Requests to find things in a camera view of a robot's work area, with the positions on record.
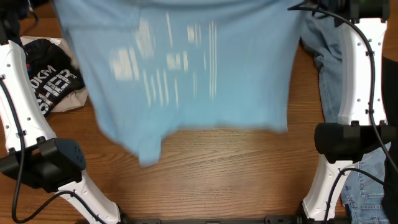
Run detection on light blue t-shirt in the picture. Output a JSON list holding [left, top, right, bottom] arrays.
[[53, 0, 303, 166]]

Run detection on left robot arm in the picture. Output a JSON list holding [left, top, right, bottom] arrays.
[[1, 1, 125, 223]]

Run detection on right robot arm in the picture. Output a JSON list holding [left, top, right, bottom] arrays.
[[298, 1, 397, 223]]

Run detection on beige folded garment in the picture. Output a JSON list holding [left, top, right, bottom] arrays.
[[20, 35, 90, 113]]

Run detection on black printed t-shirt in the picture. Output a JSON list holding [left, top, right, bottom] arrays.
[[23, 39, 86, 118]]

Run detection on blue denim jeans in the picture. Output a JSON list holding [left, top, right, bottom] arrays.
[[301, 12, 389, 223]]

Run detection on black garment at right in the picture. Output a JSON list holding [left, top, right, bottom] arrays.
[[381, 55, 398, 224]]

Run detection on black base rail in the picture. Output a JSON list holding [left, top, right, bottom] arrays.
[[121, 215, 324, 224]]

